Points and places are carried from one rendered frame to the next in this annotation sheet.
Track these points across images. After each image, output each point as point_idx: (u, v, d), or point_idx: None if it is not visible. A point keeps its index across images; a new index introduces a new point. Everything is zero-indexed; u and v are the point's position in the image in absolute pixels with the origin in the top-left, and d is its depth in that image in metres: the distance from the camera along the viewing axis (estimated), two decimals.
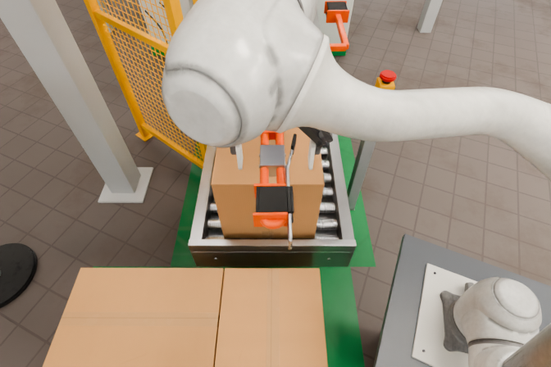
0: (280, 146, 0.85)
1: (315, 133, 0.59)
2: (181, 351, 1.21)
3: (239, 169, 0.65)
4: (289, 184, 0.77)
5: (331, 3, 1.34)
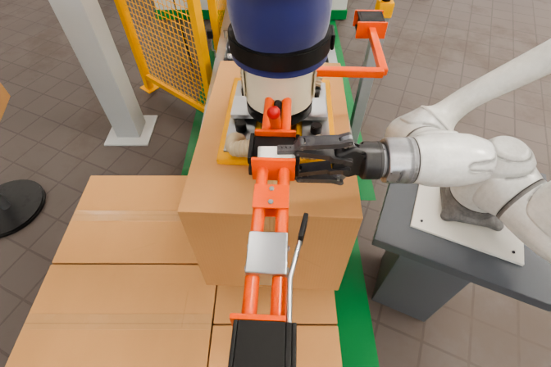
0: (281, 235, 0.53)
1: None
2: (189, 240, 1.26)
3: None
4: (290, 316, 0.45)
5: (363, 13, 1.02)
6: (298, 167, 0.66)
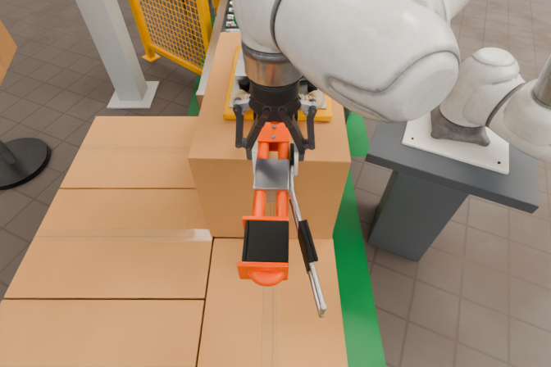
0: (284, 160, 0.62)
1: (301, 140, 0.60)
2: (191, 169, 1.32)
3: (253, 174, 0.67)
4: (300, 217, 0.54)
5: None
6: (297, 112, 0.74)
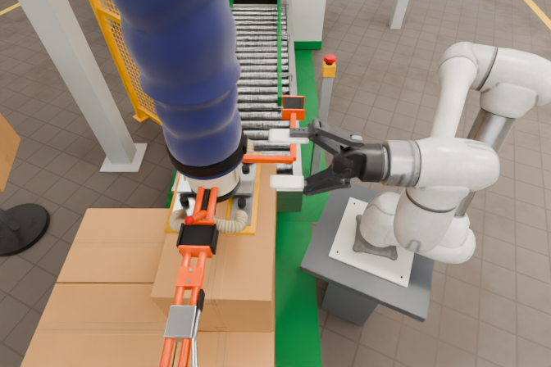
0: (192, 308, 0.79)
1: None
2: None
3: (271, 176, 0.72)
4: None
5: (288, 99, 1.27)
6: (214, 248, 0.92)
